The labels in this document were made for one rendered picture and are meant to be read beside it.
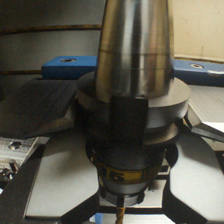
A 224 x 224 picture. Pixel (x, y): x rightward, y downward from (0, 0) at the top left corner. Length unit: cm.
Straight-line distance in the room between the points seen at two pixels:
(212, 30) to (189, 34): 14
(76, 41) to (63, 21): 8
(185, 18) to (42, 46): 77
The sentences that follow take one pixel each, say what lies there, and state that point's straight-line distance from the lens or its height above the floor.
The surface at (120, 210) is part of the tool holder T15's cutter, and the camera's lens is 18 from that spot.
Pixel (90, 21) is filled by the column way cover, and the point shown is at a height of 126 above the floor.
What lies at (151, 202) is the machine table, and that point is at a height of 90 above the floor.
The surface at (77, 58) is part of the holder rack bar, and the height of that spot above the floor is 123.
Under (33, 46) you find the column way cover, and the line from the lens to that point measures 73.
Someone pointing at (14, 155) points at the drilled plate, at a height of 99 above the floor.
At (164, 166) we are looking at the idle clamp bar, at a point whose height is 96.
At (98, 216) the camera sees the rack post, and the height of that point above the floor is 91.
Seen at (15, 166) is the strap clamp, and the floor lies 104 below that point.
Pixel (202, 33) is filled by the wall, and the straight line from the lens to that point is 115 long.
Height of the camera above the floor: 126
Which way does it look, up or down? 29 degrees down
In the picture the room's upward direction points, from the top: 1 degrees clockwise
